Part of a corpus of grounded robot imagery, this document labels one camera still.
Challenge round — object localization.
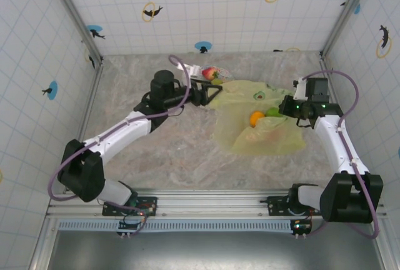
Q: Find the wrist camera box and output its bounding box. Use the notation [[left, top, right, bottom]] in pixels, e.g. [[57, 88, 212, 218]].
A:
[[292, 77, 329, 104], [178, 62, 203, 85]]

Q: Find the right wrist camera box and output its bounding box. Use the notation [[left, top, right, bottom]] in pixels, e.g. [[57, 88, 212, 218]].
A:
[[292, 77, 329, 104]]

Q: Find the aluminium side rail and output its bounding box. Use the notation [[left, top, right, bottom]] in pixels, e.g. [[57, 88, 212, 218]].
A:
[[64, 62, 104, 193], [319, 52, 367, 193]]

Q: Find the small dolphin ring sticker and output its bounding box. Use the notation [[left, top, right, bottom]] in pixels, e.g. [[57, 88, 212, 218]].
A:
[[142, 1, 164, 23]]

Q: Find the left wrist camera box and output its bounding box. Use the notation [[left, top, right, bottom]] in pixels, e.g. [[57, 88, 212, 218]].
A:
[[178, 62, 203, 85]]

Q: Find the red strawberry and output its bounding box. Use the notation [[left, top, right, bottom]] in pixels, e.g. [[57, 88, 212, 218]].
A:
[[201, 67, 219, 80]]

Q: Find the colourful patterned plate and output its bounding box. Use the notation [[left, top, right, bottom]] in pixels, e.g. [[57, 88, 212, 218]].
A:
[[199, 66, 234, 83]]

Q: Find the small green circuit board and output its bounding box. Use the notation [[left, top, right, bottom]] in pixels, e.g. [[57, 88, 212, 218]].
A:
[[290, 219, 313, 232], [117, 219, 142, 231]]

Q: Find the aluminium frame post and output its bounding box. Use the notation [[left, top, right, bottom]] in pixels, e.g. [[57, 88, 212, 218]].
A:
[[45, 0, 104, 64], [320, 0, 374, 58]]

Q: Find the penguin blue oval sticker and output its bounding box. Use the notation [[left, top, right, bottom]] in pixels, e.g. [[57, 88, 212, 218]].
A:
[[194, 41, 213, 54]]

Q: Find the shark blue oval sticker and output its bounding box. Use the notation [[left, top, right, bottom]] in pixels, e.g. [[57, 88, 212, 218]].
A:
[[86, 24, 106, 40]]

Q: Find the leaping dolphin ring sticker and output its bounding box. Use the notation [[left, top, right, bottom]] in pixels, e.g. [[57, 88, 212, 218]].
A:
[[376, 24, 393, 59]]

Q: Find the seal blue oval sticker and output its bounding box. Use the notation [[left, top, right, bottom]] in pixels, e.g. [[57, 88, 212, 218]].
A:
[[41, 81, 59, 101]]

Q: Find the grey metal sheet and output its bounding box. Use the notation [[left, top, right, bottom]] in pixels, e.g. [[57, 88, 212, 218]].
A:
[[46, 229, 385, 270]]

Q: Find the orange fruit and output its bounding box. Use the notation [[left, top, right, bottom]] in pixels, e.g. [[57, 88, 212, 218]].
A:
[[249, 111, 266, 128]]

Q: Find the white slotted cable duct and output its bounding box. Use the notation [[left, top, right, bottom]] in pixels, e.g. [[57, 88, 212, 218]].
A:
[[57, 219, 296, 233]]

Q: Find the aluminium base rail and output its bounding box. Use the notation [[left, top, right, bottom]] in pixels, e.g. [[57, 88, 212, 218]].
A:
[[46, 188, 388, 220]]

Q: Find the yellow-green avocado print plastic bag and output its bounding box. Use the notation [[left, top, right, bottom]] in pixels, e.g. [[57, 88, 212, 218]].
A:
[[208, 79, 306, 156]]

